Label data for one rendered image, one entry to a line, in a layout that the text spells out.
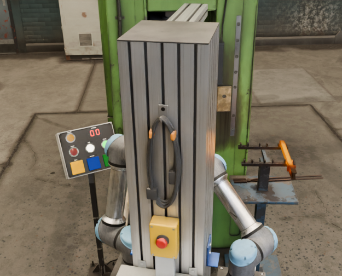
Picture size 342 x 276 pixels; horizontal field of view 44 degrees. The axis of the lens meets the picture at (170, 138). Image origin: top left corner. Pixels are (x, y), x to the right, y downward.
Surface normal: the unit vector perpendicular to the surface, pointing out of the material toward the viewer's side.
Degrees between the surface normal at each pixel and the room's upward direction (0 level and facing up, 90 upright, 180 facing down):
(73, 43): 90
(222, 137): 90
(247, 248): 7
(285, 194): 0
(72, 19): 90
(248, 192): 0
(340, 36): 90
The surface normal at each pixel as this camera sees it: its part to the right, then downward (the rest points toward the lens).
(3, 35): 0.05, 0.46
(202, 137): -0.21, 0.45
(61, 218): -0.01, -0.89
